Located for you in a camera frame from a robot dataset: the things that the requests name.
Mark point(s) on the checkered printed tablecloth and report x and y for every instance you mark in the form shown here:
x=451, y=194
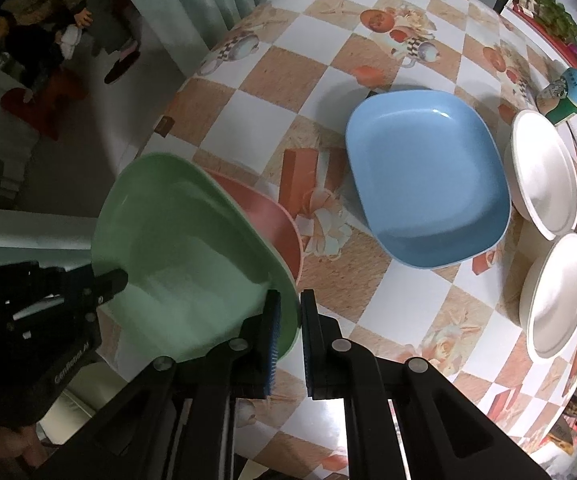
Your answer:
x=288, y=90

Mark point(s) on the green capped plastic bottle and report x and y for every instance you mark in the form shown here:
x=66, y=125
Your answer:
x=565, y=105

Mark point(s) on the pink plate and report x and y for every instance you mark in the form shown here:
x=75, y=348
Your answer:
x=268, y=225

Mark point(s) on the person's left hand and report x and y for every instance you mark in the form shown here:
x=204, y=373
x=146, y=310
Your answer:
x=18, y=452

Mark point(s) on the blue plate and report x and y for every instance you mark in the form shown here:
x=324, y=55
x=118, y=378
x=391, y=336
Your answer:
x=428, y=180

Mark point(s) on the pale green curtain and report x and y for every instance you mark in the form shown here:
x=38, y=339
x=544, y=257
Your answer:
x=193, y=0

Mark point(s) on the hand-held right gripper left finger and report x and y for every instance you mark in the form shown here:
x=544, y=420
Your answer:
x=273, y=347

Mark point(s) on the white bowl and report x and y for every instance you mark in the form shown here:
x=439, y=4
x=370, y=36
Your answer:
x=543, y=180
x=558, y=295

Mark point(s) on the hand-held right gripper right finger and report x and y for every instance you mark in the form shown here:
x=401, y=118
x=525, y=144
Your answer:
x=309, y=347

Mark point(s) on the red stool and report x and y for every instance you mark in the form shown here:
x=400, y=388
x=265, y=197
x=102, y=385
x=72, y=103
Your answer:
x=43, y=100

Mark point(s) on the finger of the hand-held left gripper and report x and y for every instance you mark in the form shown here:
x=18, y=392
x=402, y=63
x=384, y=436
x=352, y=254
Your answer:
x=111, y=284

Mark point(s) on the green plate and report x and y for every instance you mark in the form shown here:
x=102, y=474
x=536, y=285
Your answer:
x=178, y=260

